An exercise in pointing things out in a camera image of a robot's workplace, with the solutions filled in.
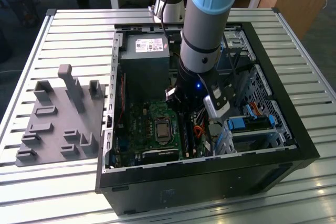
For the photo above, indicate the round grey speaker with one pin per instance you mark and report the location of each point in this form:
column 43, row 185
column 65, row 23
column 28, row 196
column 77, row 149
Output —
column 215, row 130

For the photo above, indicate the silver CPU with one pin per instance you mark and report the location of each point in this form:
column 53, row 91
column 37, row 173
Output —
column 162, row 131

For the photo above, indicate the black camera bracket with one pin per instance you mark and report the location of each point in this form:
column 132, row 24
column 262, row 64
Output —
column 218, row 90

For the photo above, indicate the black table corner cap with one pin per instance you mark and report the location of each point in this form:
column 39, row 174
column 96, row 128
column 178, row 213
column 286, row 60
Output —
column 276, row 10
column 51, row 12

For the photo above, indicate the black RAM slot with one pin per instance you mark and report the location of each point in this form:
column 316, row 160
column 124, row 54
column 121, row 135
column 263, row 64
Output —
column 193, row 150
column 187, row 154

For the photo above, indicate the green motherboard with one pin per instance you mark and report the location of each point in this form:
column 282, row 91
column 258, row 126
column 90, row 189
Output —
column 136, row 119

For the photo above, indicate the grey disk bay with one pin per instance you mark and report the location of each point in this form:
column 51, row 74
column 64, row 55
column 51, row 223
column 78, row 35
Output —
column 252, row 140

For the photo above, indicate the CPU socket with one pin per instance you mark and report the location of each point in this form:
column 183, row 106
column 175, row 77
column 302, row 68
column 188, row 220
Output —
column 155, row 132

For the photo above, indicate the grey power supply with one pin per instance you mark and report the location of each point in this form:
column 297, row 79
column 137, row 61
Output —
column 144, row 74

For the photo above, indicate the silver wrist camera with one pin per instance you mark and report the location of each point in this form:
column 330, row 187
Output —
column 216, row 108

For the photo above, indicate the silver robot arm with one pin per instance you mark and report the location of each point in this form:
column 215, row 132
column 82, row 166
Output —
column 204, row 30

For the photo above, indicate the black PC case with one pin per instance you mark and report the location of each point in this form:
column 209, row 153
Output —
column 183, row 192

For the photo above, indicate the grey drive cage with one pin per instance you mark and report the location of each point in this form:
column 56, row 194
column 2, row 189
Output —
column 236, row 51

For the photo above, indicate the blue disk carrier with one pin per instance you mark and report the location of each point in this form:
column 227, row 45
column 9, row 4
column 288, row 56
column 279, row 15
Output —
column 237, row 123

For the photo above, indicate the grey parts rack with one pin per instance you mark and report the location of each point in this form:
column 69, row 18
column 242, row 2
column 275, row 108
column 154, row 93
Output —
column 57, row 129

